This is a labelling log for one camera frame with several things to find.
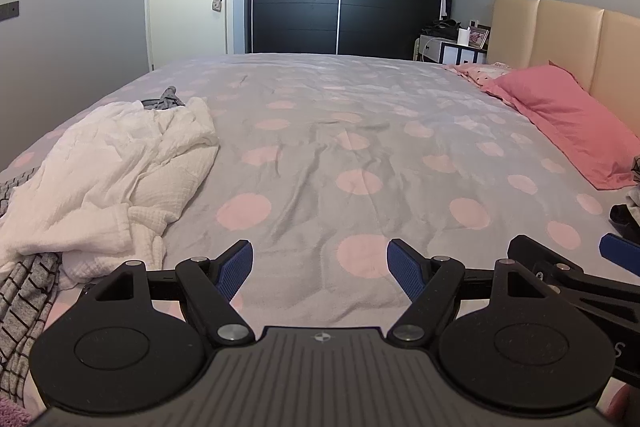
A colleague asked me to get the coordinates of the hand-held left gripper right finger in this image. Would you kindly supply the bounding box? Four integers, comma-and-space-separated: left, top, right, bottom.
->
387, 237, 548, 349

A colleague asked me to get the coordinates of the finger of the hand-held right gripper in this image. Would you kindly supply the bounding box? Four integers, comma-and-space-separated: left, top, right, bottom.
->
507, 234, 593, 290
599, 232, 640, 280

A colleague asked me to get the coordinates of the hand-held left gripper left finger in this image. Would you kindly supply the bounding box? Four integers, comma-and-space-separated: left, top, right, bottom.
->
82, 239, 256, 349

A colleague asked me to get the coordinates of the white crinkled garment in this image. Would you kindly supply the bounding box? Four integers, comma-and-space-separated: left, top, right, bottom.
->
0, 97, 221, 290

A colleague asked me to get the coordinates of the dark clothes pile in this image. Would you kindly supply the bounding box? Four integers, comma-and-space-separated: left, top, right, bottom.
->
607, 154, 640, 238

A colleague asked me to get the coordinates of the grey pink-dotted bed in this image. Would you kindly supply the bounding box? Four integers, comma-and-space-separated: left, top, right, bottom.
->
0, 53, 640, 413

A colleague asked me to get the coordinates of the pink patterned pillow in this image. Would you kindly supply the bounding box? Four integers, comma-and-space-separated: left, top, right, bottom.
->
445, 61, 516, 88

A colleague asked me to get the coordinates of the grey checked garment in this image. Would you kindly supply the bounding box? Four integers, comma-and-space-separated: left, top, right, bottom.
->
0, 86, 187, 408

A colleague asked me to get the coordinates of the white nightstand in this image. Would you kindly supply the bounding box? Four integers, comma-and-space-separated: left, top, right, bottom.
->
413, 34, 490, 65

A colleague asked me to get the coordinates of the beige padded headboard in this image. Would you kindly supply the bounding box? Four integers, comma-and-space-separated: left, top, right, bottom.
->
487, 0, 640, 138

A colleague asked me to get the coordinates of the dark bag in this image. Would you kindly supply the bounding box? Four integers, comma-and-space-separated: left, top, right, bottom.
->
420, 19, 461, 42

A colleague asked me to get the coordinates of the person's purple fluffy robe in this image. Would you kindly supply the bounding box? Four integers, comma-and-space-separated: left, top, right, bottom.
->
0, 394, 33, 427

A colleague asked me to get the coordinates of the picture frame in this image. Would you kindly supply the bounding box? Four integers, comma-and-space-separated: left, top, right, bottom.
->
467, 26, 492, 50

